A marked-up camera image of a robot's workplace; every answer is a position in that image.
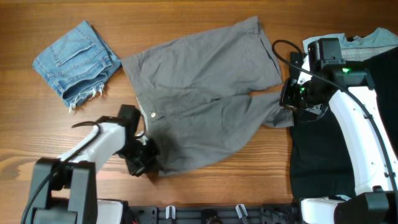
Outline grey shorts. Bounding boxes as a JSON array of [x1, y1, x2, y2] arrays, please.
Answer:
[[122, 16, 294, 176]]

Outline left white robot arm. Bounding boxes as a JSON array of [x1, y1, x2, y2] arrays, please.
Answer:
[[21, 116, 159, 223]]

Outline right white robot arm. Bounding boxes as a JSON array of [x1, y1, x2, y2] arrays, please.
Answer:
[[280, 59, 397, 223]]

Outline black shorts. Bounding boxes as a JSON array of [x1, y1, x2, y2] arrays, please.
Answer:
[[289, 49, 397, 198]]

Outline light blue shirt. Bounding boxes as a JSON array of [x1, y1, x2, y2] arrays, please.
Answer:
[[302, 27, 397, 62]]

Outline folded blue denim shorts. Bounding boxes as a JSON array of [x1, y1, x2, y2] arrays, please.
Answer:
[[32, 21, 121, 111]]

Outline black mounting rail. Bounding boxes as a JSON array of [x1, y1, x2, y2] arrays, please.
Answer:
[[128, 203, 302, 224]]

